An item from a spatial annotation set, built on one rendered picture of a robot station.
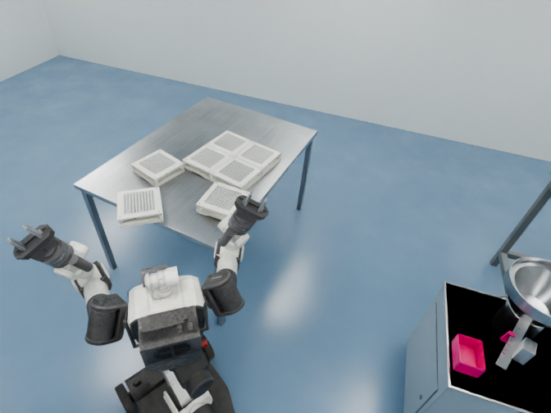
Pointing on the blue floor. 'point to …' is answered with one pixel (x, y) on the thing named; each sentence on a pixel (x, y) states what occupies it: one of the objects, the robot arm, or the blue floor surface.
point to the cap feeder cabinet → (443, 307)
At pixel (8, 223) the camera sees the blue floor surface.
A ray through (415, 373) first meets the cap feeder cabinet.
